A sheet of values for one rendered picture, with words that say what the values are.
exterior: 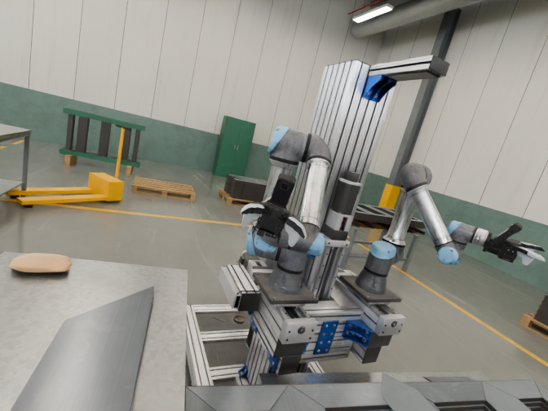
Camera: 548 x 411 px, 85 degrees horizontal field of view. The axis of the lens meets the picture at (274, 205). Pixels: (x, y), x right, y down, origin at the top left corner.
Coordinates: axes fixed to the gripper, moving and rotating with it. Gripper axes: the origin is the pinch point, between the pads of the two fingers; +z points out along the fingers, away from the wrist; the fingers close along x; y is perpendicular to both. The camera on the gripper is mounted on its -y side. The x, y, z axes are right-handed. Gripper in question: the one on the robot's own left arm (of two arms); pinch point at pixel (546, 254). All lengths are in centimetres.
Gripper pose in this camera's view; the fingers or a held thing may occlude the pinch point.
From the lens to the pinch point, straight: 161.7
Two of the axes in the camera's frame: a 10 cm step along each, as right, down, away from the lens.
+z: 7.4, 3.2, -5.9
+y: -1.6, 9.4, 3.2
